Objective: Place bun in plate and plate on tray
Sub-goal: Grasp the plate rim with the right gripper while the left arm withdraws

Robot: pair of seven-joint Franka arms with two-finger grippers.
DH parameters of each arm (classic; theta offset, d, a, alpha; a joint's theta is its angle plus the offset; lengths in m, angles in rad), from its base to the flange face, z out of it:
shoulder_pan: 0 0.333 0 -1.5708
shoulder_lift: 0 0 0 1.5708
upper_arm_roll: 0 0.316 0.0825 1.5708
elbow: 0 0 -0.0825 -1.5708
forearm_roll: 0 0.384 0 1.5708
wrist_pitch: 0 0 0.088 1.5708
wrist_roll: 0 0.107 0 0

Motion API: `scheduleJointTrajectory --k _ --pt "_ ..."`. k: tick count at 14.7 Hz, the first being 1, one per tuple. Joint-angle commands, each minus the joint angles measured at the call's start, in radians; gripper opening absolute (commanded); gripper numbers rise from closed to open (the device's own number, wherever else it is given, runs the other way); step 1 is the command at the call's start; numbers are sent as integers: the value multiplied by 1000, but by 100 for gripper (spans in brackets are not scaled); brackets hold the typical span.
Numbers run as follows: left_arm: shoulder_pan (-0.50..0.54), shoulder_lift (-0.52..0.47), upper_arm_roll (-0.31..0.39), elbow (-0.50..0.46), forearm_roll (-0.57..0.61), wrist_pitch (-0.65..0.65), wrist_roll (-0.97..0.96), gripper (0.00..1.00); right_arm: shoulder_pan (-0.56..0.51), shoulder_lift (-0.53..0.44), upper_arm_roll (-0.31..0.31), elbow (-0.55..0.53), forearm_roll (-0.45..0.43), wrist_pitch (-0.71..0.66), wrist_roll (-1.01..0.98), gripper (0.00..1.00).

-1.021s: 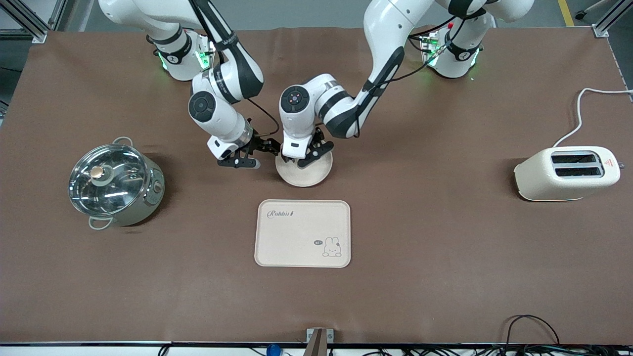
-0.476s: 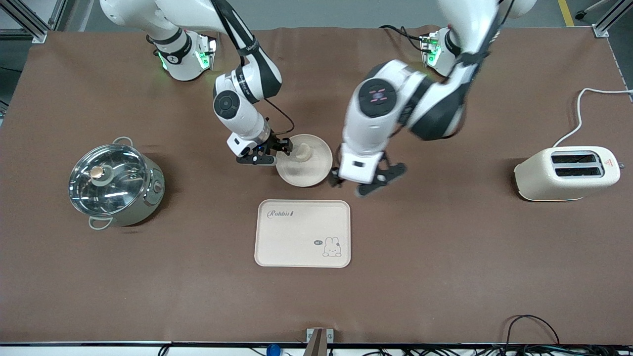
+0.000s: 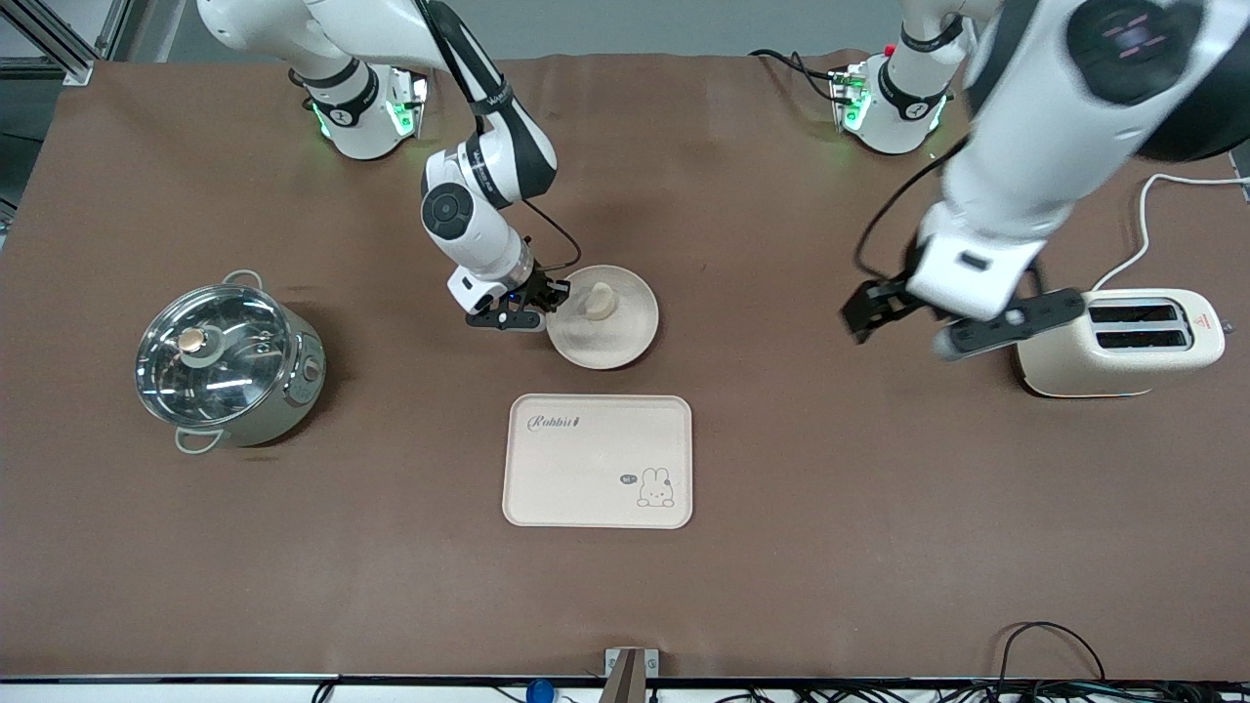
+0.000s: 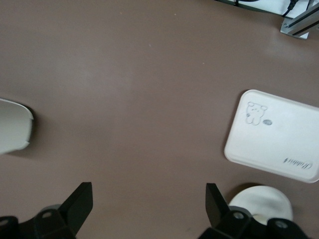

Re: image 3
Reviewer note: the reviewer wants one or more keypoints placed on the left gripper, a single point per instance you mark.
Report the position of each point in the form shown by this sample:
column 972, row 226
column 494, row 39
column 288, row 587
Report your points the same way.
column 887, row 296

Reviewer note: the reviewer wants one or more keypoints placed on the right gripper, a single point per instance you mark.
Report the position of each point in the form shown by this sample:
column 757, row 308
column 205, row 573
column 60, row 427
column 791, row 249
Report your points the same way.
column 543, row 287

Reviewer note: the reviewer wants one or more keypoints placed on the pale steamed bun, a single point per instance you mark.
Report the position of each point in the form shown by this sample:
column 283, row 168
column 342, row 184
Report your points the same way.
column 599, row 303

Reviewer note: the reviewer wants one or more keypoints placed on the cream round plate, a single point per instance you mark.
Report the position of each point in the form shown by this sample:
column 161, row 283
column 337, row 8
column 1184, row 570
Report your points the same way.
column 615, row 342

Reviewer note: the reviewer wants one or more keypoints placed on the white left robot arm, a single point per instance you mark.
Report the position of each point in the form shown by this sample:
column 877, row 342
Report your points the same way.
column 1035, row 146

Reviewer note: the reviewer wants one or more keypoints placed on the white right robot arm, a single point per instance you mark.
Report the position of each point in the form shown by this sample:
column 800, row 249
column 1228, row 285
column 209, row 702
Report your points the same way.
column 488, row 166

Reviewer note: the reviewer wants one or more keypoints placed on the cream rabbit print tray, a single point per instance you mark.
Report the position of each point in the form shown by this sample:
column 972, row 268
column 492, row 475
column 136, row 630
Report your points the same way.
column 586, row 469

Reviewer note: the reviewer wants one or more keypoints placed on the cream two-slot toaster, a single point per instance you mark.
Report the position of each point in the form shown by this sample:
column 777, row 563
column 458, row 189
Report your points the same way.
column 1074, row 366

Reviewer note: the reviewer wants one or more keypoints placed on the steel electric cooking pot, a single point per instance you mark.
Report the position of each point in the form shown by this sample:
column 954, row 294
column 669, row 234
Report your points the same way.
column 293, row 391

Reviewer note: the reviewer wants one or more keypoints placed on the brown table cover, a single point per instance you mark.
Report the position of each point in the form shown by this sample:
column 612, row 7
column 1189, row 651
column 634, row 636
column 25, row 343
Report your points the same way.
column 781, row 586

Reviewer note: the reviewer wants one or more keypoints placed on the glass pot lid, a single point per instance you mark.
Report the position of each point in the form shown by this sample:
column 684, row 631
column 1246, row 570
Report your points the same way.
column 210, row 361

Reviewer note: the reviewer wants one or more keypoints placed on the blue round knob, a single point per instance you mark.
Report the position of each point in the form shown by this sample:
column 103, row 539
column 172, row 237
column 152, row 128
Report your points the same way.
column 539, row 692

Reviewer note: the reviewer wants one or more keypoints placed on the grey metal camera bracket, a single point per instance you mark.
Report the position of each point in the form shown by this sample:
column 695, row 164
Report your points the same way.
column 630, row 674

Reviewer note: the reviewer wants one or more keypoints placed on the aluminium frame profile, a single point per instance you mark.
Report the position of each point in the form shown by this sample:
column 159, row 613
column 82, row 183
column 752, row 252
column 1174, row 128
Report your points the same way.
column 59, row 39

